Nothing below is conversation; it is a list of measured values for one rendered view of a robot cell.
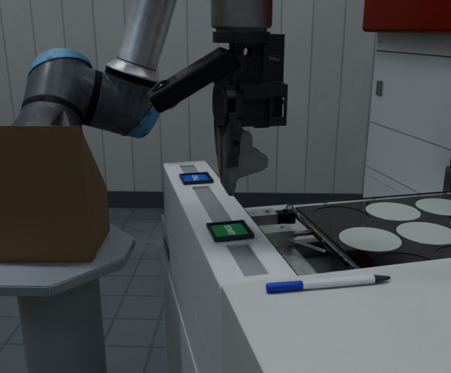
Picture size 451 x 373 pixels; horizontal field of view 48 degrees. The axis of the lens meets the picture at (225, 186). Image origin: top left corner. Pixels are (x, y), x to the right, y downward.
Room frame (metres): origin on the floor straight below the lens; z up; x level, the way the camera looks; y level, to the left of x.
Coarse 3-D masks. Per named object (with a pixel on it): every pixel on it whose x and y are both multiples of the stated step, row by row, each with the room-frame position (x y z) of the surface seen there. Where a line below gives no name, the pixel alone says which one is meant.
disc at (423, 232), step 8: (400, 224) 0.83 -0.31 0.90; (408, 224) 0.83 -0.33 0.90; (416, 224) 0.83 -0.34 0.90; (424, 224) 0.83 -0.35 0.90; (432, 224) 0.83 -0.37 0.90; (400, 232) 0.79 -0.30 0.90; (408, 232) 0.79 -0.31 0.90; (416, 232) 0.79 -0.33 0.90; (424, 232) 0.79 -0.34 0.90; (432, 232) 0.79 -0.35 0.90; (440, 232) 0.79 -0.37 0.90; (448, 232) 0.79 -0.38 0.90; (416, 240) 0.76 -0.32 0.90; (424, 240) 0.76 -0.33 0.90; (432, 240) 0.76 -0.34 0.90; (440, 240) 0.76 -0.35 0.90; (448, 240) 0.76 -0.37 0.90
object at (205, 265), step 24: (168, 168) 0.98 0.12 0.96; (192, 168) 1.00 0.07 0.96; (168, 192) 0.93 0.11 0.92; (192, 192) 0.83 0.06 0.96; (216, 192) 0.83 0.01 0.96; (168, 216) 0.95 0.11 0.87; (192, 216) 0.71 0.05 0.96; (216, 216) 0.72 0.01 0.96; (240, 216) 0.71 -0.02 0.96; (192, 240) 0.67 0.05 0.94; (240, 240) 0.62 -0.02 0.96; (264, 240) 0.62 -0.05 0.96; (192, 264) 0.68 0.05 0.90; (216, 264) 0.55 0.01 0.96; (240, 264) 0.56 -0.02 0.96; (264, 264) 0.55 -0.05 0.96; (288, 264) 0.55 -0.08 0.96; (192, 288) 0.68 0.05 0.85; (216, 288) 0.52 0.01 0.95; (216, 312) 0.52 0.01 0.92; (216, 336) 0.52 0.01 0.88; (216, 360) 0.52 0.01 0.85
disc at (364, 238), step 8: (344, 232) 0.79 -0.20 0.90; (352, 232) 0.79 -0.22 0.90; (360, 232) 0.79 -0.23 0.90; (368, 232) 0.79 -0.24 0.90; (376, 232) 0.79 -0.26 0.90; (384, 232) 0.79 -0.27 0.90; (344, 240) 0.76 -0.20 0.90; (352, 240) 0.76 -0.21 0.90; (360, 240) 0.76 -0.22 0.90; (368, 240) 0.76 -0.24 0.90; (376, 240) 0.76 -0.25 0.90; (384, 240) 0.76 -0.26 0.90; (392, 240) 0.76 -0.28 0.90; (400, 240) 0.76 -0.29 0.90; (360, 248) 0.73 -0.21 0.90; (368, 248) 0.73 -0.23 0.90; (376, 248) 0.73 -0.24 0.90; (384, 248) 0.73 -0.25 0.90; (392, 248) 0.73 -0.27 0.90
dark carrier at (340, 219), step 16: (304, 208) 0.91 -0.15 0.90; (320, 208) 0.91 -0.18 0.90; (336, 208) 0.91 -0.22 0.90; (352, 208) 0.91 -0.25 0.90; (416, 208) 0.91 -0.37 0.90; (320, 224) 0.83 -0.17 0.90; (336, 224) 0.83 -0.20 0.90; (352, 224) 0.83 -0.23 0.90; (368, 224) 0.83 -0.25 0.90; (384, 224) 0.83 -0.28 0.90; (448, 224) 0.83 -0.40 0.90; (336, 240) 0.76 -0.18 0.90; (352, 256) 0.70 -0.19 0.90; (368, 256) 0.70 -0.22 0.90; (384, 256) 0.70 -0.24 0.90; (400, 256) 0.70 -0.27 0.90; (416, 256) 0.70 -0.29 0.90; (432, 256) 0.70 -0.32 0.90; (448, 256) 0.70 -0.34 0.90
